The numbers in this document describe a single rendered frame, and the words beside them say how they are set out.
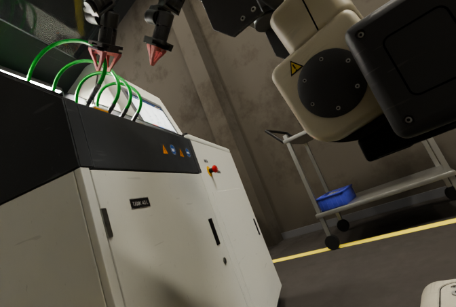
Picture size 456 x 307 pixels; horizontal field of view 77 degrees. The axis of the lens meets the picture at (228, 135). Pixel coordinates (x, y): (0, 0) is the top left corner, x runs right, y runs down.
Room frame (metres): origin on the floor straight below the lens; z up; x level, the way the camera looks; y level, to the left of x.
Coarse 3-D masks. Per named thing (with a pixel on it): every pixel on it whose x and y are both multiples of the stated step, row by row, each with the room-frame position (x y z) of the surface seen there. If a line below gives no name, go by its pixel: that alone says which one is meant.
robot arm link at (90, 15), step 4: (88, 0) 0.75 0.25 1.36; (84, 4) 0.76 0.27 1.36; (88, 4) 0.75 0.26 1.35; (92, 4) 0.75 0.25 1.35; (108, 4) 0.81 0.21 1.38; (112, 4) 0.81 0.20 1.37; (84, 8) 0.82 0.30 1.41; (88, 8) 0.77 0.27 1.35; (92, 8) 0.76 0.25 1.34; (104, 8) 0.80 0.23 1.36; (108, 8) 0.80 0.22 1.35; (88, 12) 0.83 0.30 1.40; (92, 12) 0.77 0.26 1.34; (96, 12) 0.78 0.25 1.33; (100, 12) 0.79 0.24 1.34; (104, 12) 0.80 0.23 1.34; (88, 16) 0.84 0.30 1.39; (92, 16) 0.83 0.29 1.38; (96, 16) 0.83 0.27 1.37; (88, 20) 0.86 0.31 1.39; (92, 20) 0.85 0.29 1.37; (96, 20) 0.84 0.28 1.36; (96, 24) 0.86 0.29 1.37; (100, 24) 0.86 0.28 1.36
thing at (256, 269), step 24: (96, 96) 1.31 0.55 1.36; (120, 96) 1.37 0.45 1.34; (144, 96) 1.70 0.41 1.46; (192, 144) 1.24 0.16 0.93; (216, 192) 1.32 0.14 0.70; (240, 192) 1.77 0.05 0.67; (240, 216) 1.57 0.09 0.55; (240, 240) 1.41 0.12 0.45; (264, 240) 1.91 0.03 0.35; (240, 264) 1.29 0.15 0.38; (264, 264) 1.68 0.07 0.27; (264, 288) 1.51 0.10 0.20
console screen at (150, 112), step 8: (128, 96) 1.46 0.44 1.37; (136, 96) 1.57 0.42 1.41; (136, 104) 1.50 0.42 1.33; (144, 104) 1.61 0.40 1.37; (152, 104) 1.75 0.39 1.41; (144, 112) 1.53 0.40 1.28; (152, 112) 1.65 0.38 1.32; (160, 112) 1.79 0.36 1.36; (144, 120) 1.46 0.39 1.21; (152, 120) 1.57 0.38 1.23; (160, 120) 1.70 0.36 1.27; (168, 120) 1.85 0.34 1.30; (168, 128) 1.74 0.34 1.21
